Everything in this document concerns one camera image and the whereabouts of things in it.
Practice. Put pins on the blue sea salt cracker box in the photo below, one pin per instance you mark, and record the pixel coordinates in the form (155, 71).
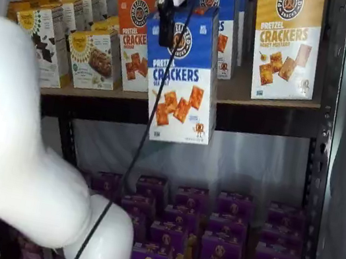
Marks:
(224, 44)
(184, 104)

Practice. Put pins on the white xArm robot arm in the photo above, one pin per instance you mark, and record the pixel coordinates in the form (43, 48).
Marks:
(9, 124)

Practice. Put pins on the orange cheddar cracker box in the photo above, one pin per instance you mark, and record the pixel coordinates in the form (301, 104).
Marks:
(131, 45)

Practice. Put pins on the Simple Mills almond bars box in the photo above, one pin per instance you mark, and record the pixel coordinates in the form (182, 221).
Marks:
(106, 23)
(88, 61)

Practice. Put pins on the wooden shelf board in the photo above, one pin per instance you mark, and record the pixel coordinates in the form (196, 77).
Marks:
(236, 93)

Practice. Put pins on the yellow honey mustard cracker box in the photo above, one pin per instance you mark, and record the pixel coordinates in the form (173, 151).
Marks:
(283, 55)

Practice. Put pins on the black metal shelf rack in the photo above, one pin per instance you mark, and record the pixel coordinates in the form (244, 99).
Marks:
(319, 162)

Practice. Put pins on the white backdrop sheet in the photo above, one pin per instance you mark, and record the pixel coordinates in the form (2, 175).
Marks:
(237, 161)

